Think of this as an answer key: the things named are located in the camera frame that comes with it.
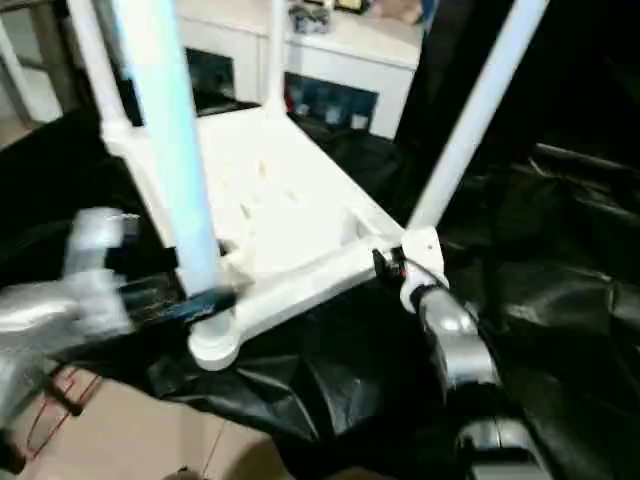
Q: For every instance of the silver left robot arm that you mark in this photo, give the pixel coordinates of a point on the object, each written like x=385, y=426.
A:
x=40, y=310

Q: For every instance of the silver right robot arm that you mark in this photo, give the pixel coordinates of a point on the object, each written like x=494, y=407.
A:
x=460, y=340

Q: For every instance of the black mat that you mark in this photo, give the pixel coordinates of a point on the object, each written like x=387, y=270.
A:
x=350, y=350

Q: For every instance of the black metal rack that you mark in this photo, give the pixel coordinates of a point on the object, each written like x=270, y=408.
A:
x=70, y=395

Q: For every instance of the white jar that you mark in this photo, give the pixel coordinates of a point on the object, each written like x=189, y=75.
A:
x=357, y=120
x=302, y=109
x=331, y=114

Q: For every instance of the white glass-door cabinet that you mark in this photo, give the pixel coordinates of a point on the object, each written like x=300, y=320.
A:
x=340, y=55

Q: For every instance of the black metal bar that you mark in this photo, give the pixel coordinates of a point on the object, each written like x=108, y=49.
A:
x=585, y=157

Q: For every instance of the white pole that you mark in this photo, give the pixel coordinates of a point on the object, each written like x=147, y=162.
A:
x=12, y=75

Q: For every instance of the black backdrop cloth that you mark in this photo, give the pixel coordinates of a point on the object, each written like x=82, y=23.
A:
x=575, y=75

